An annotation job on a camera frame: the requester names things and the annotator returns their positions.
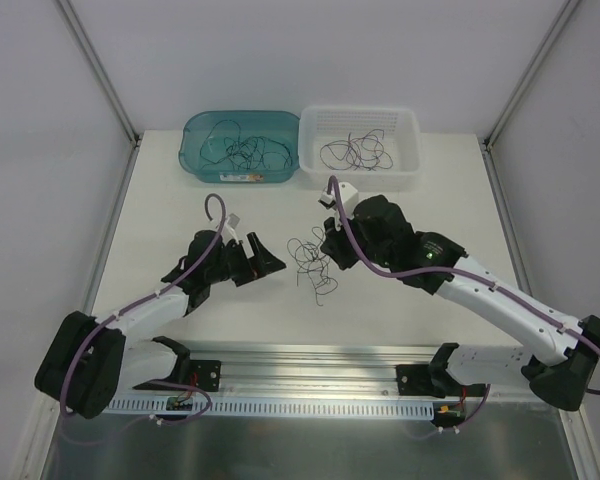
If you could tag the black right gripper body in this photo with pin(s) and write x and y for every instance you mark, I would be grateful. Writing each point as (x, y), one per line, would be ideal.
(340, 242)

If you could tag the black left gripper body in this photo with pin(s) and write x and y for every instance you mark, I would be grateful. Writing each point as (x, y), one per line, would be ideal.
(245, 263)

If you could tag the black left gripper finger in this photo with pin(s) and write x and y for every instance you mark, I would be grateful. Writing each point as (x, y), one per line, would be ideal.
(261, 255)
(258, 270)

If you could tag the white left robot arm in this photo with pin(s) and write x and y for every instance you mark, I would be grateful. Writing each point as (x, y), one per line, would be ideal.
(91, 358)

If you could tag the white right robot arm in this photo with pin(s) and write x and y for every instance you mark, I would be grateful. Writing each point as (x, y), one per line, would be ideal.
(555, 355)

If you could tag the white perforated plastic basket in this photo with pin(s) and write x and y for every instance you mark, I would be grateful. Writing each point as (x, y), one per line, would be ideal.
(374, 148)

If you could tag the teal plastic basin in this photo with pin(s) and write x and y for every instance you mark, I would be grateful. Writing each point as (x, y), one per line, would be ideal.
(240, 146)

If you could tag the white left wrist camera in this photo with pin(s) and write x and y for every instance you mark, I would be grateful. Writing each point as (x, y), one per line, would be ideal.
(229, 232)

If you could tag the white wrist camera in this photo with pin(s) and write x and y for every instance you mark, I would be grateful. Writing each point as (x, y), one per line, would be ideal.
(229, 232)
(341, 198)

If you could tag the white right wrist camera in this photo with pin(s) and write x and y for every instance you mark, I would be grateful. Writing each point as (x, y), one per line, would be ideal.
(341, 198)

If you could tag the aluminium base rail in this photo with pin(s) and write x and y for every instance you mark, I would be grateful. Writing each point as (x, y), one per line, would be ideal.
(308, 371)

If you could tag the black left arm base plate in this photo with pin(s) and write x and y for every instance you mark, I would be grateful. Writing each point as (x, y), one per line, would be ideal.
(203, 374)

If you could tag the white slotted cable duct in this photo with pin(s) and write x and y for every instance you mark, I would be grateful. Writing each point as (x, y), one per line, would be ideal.
(385, 409)

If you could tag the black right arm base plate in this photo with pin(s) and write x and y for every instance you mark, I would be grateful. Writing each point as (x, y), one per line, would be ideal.
(415, 380)

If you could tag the aluminium frame post left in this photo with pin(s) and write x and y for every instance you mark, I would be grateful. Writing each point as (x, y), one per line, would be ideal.
(76, 28)

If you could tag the aluminium frame post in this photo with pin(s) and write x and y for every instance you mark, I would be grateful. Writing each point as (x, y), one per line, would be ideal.
(76, 28)
(541, 54)

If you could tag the aluminium frame post right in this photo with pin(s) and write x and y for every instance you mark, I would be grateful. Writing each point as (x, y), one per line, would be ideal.
(541, 54)

